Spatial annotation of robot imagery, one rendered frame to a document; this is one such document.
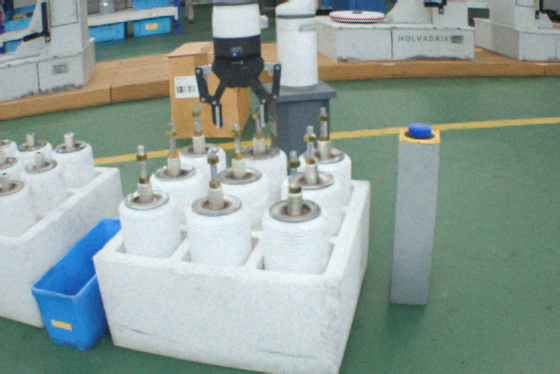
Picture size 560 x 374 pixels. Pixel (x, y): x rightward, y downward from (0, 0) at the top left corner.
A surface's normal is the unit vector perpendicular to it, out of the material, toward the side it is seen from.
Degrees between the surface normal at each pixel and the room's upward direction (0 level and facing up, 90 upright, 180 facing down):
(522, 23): 90
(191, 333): 90
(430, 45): 90
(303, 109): 90
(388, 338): 0
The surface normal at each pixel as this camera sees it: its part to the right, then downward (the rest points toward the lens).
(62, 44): 0.20, 0.37
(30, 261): 0.97, 0.07
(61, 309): -0.23, 0.40
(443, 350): -0.04, -0.92
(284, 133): -0.58, 0.29
